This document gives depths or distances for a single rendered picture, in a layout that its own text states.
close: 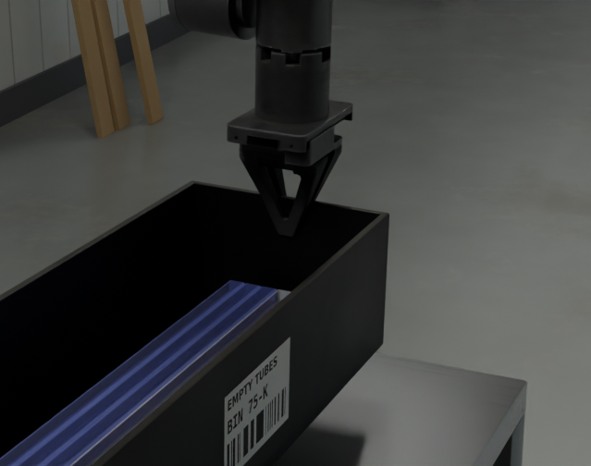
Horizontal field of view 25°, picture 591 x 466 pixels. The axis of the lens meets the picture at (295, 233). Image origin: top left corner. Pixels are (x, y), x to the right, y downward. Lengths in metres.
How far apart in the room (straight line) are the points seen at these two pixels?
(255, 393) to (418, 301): 2.48
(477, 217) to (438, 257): 0.35
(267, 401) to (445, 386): 0.27
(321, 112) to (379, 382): 0.23
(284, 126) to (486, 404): 0.27
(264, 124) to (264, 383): 0.24
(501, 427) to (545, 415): 1.76
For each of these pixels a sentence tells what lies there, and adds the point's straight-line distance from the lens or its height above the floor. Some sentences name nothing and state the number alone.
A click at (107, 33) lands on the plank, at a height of 0.33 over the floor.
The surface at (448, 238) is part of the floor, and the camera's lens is 3.75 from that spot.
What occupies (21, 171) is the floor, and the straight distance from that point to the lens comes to 4.39.
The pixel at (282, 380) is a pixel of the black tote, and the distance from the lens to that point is 0.89.
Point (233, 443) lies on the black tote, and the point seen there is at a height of 0.89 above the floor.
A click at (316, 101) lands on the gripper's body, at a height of 1.04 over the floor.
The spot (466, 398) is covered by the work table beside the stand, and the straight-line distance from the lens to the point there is 1.09.
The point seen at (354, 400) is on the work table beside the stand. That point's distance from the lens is 1.08.
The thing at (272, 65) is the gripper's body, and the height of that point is 1.07.
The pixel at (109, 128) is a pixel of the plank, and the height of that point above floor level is 0.02.
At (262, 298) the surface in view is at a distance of 1.04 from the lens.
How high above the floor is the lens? 1.29
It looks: 20 degrees down
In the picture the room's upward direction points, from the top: straight up
